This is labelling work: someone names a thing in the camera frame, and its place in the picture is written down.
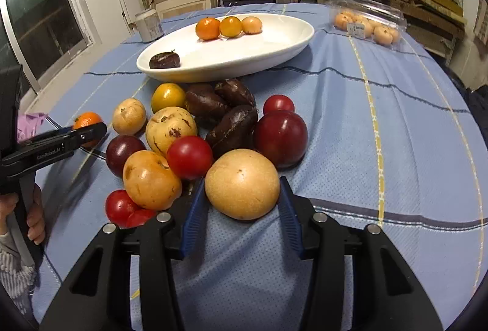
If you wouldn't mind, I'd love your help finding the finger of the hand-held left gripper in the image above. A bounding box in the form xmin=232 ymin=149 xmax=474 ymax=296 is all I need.
xmin=18 ymin=121 xmax=108 ymax=152

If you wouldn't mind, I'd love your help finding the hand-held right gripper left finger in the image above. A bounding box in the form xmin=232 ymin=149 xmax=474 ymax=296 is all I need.
xmin=40 ymin=178 xmax=210 ymax=331

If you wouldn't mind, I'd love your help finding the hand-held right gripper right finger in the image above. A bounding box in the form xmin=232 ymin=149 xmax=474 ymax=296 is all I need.
xmin=278 ymin=176 xmax=443 ymax=331

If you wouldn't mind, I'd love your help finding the orange tangerine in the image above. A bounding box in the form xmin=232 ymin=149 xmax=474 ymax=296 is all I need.
xmin=72 ymin=111 xmax=103 ymax=148
xmin=196 ymin=16 xmax=222 ymax=41

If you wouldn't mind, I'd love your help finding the small dark red plum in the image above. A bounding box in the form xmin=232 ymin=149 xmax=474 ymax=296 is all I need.
xmin=106 ymin=134 xmax=147 ymax=179

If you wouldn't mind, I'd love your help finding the small pale yellow fruit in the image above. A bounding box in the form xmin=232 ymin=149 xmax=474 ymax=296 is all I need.
xmin=112 ymin=98 xmax=147 ymax=136

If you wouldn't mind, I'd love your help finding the red tomato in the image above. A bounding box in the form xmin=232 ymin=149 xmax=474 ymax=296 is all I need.
xmin=105 ymin=189 xmax=141 ymax=228
xmin=126 ymin=208 xmax=158 ymax=229
xmin=166 ymin=135 xmax=214 ymax=181
xmin=263 ymin=94 xmax=295 ymax=115

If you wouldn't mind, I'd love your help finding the golden yellow fruit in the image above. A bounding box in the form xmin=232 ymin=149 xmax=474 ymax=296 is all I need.
xmin=122 ymin=150 xmax=183 ymax=211

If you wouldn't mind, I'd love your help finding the large pale yellow fruit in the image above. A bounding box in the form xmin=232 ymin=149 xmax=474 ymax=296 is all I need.
xmin=204 ymin=149 xmax=281 ymax=221

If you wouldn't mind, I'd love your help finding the large dark red plum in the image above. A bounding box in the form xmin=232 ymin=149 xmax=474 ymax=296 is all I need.
xmin=253 ymin=110 xmax=309 ymax=169

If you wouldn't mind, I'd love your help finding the white oval plate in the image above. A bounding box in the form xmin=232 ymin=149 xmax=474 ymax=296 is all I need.
xmin=136 ymin=13 xmax=315 ymax=83

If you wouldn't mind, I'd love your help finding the person's left forearm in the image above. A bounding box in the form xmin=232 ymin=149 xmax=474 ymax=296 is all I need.
xmin=0 ymin=231 xmax=39 ymax=328

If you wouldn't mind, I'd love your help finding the person's left hand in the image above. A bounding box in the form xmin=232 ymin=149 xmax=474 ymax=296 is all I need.
xmin=0 ymin=184 xmax=47 ymax=246

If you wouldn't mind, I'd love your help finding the purple cloth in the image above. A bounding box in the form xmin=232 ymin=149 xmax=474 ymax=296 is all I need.
xmin=17 ymin=112 xmax=48 ymax=143

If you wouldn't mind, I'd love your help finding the pale yellow spotted fruit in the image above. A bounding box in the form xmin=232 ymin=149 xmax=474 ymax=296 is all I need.
xmin=145 ymin=106 xmax=198 ymax=158

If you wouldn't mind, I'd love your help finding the yellow tomato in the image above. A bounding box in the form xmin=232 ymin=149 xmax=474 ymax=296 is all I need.
xmin=151 ymin=83 xmax=187 ymax=114

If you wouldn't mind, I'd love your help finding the large dark purple passion fruit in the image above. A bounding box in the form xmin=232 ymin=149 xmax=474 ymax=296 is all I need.
xmin=205 ymin=104 xmax=259 ymax=160

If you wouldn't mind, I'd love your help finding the small dark passion fruit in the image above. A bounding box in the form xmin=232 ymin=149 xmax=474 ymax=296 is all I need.
xmin=149 ymin=49 xmax=181 ymax=69

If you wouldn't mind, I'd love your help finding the blue striped tablecloth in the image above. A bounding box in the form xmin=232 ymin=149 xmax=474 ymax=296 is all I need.
xmin=30 ymin=2 xmax=485 ymax=331

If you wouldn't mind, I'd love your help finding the white framed window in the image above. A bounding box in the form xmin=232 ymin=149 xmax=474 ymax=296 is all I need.
xmin=0 ymin=0 xmax=98 ymax=95

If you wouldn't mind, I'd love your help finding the yellow-orange round fruit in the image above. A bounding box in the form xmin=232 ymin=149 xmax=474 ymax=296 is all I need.
xmin=219 ymin=16 xmax=243 ymax=38

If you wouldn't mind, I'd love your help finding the small pale orange fruit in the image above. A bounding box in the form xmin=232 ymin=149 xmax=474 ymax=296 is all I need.
xmin=242 ymin=16 xmax=264 ymax=35

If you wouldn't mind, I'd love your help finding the cluster of pale orange loquats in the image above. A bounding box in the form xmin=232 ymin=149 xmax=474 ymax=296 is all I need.
xmin=333 ymin=10 xmax=402 ymax=46

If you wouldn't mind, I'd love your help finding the clear plastic clamshell box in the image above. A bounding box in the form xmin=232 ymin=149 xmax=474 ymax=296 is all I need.
xmin=325 ymin=0 xmax=408 ymax=50

